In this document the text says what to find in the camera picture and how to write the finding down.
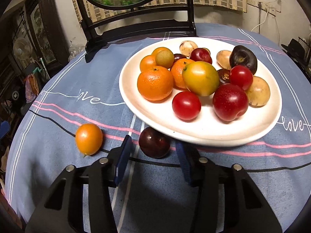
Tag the pale yellow round fruit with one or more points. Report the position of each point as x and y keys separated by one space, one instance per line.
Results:
x=223 y=59

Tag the dark red plum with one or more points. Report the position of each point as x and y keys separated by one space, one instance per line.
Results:
x=153 y=143

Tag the small red tomato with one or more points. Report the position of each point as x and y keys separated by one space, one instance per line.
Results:
x=186 y=105

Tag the small orange kumquat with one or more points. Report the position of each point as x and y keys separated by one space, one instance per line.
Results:
x=89 y=139

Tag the white oval plate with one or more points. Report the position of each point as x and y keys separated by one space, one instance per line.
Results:
x=204 y=112

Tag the orange mandarin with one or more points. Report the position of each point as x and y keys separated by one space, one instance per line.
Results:
x=147 y=62
x=155 y=83

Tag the red cherry tomato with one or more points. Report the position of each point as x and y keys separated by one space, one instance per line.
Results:
x=241 y=76

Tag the white electric fan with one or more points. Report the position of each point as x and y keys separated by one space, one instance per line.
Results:
x=22 y=49

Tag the dark purple mangosteen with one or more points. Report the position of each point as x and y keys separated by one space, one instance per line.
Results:
x=241 y=55

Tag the small dark plum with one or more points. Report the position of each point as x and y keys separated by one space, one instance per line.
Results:
x=178 y=57

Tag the large red plum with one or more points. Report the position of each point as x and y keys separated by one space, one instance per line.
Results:
x=229 y=102

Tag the orange yellow tomato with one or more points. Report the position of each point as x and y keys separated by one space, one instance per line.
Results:
x=157 y=50

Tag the wall power strip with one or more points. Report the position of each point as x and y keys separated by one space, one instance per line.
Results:
x=270 y=7

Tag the yellow green tomato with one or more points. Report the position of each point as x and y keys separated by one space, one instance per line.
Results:
x=201 y=78

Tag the framed wall painting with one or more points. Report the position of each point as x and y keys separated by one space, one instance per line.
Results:
x=48 y=39

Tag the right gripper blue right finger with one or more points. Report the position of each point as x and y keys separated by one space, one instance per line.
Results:
x=182 y=153

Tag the small green-tan longan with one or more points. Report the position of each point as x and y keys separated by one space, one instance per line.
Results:
x=165 y=58

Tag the black hat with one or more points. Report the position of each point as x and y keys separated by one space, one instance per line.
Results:
x=294 y=49

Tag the orange round fruit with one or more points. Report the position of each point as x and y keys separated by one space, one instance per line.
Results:
x=177 y=70

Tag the striped tan melon fruit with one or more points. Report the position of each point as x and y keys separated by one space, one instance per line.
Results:
x=186 y=48

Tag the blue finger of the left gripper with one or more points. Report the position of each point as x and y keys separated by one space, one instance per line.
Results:
x=4 y=128

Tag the round goldfish screen ornament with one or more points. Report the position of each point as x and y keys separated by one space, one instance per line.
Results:
x=95 y=42

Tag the dark brown passion fruit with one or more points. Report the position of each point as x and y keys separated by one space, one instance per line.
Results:
x=223 y=76

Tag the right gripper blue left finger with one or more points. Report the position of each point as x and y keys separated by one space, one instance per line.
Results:
x=121 y=159

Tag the large tan round fruit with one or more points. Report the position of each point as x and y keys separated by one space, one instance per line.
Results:
x=258 y=93

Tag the blue striped tablecloth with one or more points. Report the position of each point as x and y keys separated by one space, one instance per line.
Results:
x=75 y=164

